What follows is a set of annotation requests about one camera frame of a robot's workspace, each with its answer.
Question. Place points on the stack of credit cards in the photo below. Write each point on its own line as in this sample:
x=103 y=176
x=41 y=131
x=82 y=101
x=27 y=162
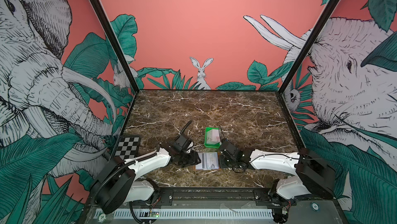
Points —
x=213 y=137

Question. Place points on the white slotted cable duct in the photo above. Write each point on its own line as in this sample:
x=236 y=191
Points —
x=202 y=213

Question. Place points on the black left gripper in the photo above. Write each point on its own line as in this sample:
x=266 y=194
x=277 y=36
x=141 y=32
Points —
x=194 y=159

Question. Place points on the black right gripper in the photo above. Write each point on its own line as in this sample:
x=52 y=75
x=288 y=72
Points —
x=222 y=164

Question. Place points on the green plastic tray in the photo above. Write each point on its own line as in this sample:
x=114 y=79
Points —
x=210 y=146

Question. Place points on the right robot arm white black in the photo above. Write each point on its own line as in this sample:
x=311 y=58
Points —
x=311 y=176

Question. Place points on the black white checkerboard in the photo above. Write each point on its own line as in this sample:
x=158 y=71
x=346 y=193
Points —
x=127 y=146

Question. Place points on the left black frame post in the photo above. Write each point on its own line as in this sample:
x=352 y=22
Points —
x=106 y=25

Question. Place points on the brown leather card holder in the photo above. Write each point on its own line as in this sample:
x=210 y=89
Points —
x=209 y=161

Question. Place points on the black frame post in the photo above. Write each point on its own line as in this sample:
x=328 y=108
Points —
x=316 y=31
x=106 y=25

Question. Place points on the right black frame post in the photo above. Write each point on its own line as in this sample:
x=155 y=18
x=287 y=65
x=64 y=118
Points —
x=316 y=31

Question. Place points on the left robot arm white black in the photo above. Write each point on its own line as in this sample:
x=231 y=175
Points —
x=119 y=181

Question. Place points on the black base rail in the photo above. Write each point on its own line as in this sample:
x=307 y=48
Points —
x=166 y=196

